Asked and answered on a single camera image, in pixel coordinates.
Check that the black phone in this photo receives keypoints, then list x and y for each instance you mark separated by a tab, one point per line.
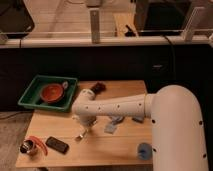
57	145

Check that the small silver can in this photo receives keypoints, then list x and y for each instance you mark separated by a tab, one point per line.
65	84

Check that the green plastic tray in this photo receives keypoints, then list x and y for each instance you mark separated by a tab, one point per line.
31	96

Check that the crumpled blue cloth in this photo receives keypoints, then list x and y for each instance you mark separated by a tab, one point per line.
112	125

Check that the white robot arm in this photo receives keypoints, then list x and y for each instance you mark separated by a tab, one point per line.
178	136

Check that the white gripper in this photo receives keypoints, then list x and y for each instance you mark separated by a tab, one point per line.
87	121

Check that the silver metal cup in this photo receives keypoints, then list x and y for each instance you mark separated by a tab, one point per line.
28	147

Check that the orange bowl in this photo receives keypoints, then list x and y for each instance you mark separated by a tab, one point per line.
52	93

